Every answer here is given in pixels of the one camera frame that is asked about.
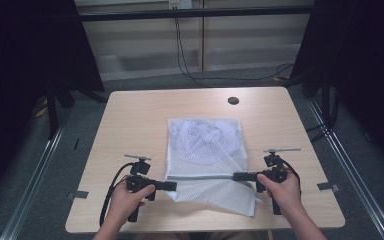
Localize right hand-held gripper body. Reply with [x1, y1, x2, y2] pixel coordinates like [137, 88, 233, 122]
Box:
[255, 147, 302, 216]

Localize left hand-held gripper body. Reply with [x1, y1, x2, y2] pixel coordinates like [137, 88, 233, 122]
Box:
[123, 153, 158, 223]

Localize white mesh laundry bag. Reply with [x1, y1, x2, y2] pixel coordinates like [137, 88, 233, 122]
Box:
[163, 117, 265, 218]

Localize person's right hand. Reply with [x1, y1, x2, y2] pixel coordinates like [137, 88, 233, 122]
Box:
[256, 169, 303, 218]

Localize person's left hand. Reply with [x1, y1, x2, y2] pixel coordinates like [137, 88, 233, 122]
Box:
[107, 175, 156, 232]

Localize white garment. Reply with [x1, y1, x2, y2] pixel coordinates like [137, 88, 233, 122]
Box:
[173, 119, 245, 174]

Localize grey tape piece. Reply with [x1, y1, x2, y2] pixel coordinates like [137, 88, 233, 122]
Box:
[66, 190, 90, 201]
[317, 182, 341, 193]

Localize black stand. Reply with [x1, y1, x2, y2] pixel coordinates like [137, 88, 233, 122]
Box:
[45, 79, 108, 140]

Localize dark curtain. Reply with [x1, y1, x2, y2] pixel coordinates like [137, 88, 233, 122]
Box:
[288, 0, 384, 176]
[0, 0, 105, 204]

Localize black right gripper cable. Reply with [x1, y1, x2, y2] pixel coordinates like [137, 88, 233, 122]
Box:
[279, 157, 302, 195]

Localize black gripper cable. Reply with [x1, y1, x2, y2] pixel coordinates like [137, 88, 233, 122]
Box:
[98, 162, 136, 228]
[279, 157, 302, 195]

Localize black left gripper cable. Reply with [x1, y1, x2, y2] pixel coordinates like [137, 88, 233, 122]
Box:
[98, 162, 136, 228]

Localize black floor cables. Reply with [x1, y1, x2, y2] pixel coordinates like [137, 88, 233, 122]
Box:
[305, 122, 329, 142]

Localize metal floor rail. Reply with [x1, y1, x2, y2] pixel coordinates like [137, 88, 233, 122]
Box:
[0, 121, 68, 240]
[307, 99, 384, 240]

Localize black wall cables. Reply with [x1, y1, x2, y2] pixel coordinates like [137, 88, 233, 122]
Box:
[174, 16, 295, 89]

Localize white wall outlet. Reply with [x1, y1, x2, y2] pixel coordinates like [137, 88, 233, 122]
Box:
[168, 0, 193, 10]

